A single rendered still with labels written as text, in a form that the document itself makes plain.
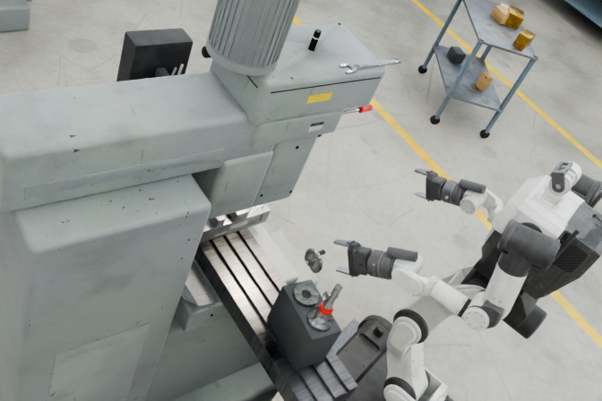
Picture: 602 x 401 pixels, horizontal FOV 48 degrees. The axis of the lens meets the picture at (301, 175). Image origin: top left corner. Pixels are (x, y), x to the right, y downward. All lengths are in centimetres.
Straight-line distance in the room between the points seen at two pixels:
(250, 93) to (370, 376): 153
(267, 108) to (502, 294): 87
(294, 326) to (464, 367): 192
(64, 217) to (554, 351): 339
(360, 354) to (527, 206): 119
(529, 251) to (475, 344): 226
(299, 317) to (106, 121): 93
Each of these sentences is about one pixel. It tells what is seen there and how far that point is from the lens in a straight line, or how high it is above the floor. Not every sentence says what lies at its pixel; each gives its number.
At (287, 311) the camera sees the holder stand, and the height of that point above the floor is 110.
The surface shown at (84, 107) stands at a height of 176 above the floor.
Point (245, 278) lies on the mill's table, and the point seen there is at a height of 97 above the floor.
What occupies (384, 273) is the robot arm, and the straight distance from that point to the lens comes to 219.
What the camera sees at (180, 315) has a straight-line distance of 254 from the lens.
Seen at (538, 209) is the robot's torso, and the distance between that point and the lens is 211.
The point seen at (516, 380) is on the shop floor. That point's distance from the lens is 421.
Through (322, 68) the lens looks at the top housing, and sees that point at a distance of 195.
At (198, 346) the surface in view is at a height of 60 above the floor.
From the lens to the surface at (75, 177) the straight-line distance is 173.
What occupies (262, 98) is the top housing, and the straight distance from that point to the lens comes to 183.
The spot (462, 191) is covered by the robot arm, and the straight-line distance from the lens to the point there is 259.
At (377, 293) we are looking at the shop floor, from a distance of 408.
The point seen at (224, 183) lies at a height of 151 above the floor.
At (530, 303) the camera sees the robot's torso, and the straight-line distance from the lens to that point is 238.
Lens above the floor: 287
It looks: 39 degrees down
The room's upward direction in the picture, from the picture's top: 24 degrees clockwise
